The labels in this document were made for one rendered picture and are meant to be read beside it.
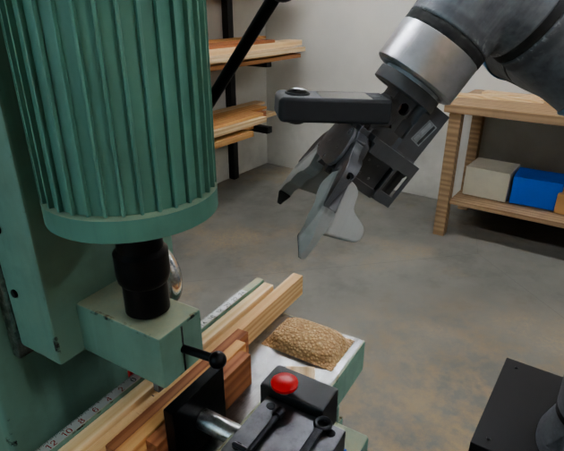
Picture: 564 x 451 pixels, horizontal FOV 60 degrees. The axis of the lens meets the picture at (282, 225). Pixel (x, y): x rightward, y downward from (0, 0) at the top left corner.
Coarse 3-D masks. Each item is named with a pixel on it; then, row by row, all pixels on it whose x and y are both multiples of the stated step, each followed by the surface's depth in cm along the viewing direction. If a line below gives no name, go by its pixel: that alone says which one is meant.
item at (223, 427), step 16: (192, 384) 57; (208, 384) 58; (176, 400) 55; (192, 400) 56; (208, 400) 59; (224, 400) 62; (176, 416) 54; (192, 416) 56; (208, 416) 57; (224, 416) 63; (176, 432) 54; (192, 432) 57; (208, 432) 57; (224, 432) 55; (176, 448) 55; (192, 448) 58
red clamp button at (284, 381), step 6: (282, 372) 55; (276, 378) 54; (282, 378) 54; (288, 378) 54; (294, 378) 54; (270, 384) 54; (276, 384) 53; (282, 384) 53; (288, 384) 53; (294, 384) 53; (276, 390) 53; (282, 390) 52; (288, 390) 52; (294, 390) 53
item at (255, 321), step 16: (288, 288) 87; (272, 304) 83; (288, 304) 88; (240, 320) 78; (256, 320) 79; (272, 320) 84; (224, 336) 74; (256, 336) 80; (128, 416) 60; (112, 432) 58; (96, 448) 56
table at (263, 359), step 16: (352, 336) 81; (256, 352) 77; (272, 352) 77; (352, 352) 77; (256, 368) 74; (272, 368) 74; (320, 368) 74; (336, 368) 74; (352, 368) 76; (256, 384) 71; (336, 384) 71; (352, 384) 78; (240, 400) 68; (256, 400) 68; (240, 416) 65; (208, 448) 60
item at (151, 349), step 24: (120, 288) 62; (96, 312) 58; (120, 312) 57; (168, 312) 57; (192, 312) 57; (96, 336) 59; (120, 336) 56; (144, 336) 54; (168, 336) 54; (192, 336) 58; (120, 360) 58; (144, 360) 56; (168, 360) 55; (192, 360) 59; (168, 384) 56
